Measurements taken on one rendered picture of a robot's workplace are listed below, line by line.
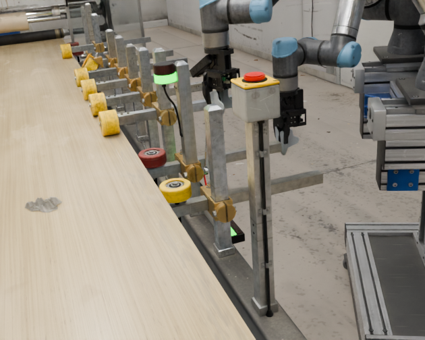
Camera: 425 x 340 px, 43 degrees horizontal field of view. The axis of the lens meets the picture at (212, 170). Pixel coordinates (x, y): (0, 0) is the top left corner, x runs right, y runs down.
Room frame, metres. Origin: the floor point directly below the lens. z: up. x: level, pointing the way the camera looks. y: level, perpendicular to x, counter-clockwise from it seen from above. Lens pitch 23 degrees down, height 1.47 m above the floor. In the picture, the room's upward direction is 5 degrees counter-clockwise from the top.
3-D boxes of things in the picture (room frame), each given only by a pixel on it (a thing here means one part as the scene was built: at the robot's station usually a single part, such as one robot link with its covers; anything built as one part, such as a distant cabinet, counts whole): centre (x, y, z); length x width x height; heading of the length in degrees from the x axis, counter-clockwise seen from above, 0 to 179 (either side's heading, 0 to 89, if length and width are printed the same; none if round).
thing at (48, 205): (1.18, 0.42, 0.91); 0.09 x 0.07 x 0.02; 75
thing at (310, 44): (1.66, -0.33, 1.12); 0.11 x 0.11 x 0.08; 47
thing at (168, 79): (1.45, 0.11, 1.13); 0.06 x 0.06 x 0.02
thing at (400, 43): (1.94, -0.75, 1.09); 0.15 x 0.15 x 0.10
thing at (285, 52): (1.60, -0.25, 1.12); 0.09 x 0.08 x 0.11; 137
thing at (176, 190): (1.23, 0.10, 0.85); 0.08 x 0.08 x 0.11
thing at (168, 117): (1.72, 0.14, 0.95); 0.14 x 0.06 x 0.05; 18
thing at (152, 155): (1.47, 0.17, 0.85); 0.08 x 0.08 x 0.11
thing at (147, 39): (3.19, 0.54, 0.95); 0.50 x 0.04 x 0.04; 108
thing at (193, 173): (1.48, 0.07, 0.85); 0.14 x 0.06 x 0.05; 18
